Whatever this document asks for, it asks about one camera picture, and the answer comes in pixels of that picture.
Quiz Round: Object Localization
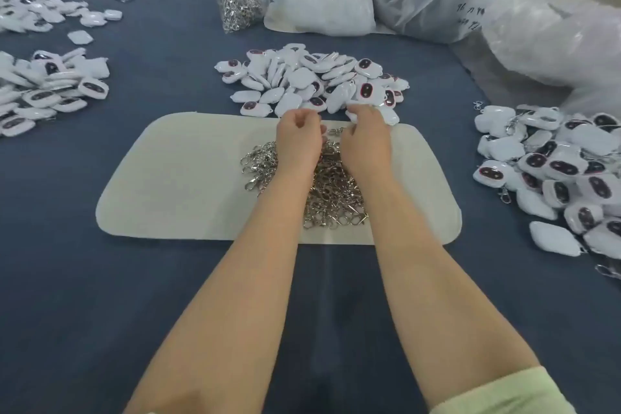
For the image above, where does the person's left forearm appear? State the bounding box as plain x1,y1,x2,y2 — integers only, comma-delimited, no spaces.
124,172,321,414

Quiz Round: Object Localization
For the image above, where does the crumpled clear plastic bag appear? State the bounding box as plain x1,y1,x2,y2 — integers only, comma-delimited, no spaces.
482,0,621,119

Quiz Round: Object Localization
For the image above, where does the pile of metal clasps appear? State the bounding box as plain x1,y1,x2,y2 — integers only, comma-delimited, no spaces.
239,132,370,230

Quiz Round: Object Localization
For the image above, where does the person's right forearm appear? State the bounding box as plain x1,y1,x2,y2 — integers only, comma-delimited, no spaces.
354,174,541,412

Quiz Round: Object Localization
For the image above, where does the light green sleeve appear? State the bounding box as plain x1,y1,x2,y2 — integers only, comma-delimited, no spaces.
430,365,578,414

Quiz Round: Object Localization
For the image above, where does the pile of finished fobs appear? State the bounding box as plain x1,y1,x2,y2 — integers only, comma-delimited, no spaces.
472,103,621,280

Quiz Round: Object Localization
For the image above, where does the person's left hand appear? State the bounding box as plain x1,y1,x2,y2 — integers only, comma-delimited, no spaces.
276,108,329,177

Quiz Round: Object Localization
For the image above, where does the person's right hand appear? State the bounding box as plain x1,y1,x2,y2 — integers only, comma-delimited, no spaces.
340,104,394,182

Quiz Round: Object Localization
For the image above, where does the cream felt work mat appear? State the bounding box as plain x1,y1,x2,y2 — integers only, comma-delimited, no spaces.
95,112,464,246

